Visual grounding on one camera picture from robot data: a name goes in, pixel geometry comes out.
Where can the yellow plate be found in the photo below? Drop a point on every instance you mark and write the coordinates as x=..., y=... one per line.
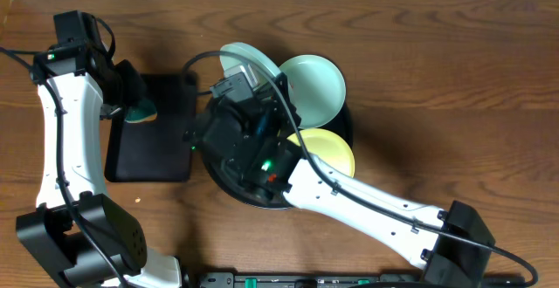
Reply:
x=330, y=148

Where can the round black tray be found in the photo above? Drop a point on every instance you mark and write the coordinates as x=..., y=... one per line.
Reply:
x=341, y=124

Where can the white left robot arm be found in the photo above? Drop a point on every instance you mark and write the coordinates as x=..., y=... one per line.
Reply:
x=77, y=233

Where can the black rectangular mat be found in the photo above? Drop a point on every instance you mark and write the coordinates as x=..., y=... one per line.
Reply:
x=155, y=151

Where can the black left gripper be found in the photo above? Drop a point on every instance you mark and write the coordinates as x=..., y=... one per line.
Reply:
x=132, y=94

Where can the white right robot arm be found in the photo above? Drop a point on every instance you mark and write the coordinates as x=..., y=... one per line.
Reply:
x=443, y=244

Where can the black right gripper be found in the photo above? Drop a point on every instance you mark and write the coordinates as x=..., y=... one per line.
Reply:
x=273, y=108

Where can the green yellow sponge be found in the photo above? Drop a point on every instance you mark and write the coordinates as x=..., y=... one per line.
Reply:
x=144, y=110

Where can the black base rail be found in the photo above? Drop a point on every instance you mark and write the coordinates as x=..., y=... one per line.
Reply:
x=224, y=279

